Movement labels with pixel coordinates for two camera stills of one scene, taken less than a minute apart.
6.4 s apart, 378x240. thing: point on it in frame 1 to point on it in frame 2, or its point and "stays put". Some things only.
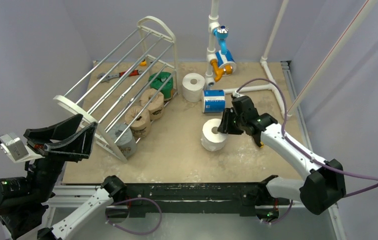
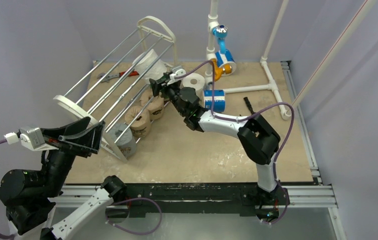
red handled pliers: (130, 73) stays put
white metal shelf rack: (120, 97) stays put
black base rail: (198, 197) stays put
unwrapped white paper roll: (213, 142) to (149, 65)
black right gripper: (234, 120) to (163, 85)
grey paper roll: (126, 143) stays put
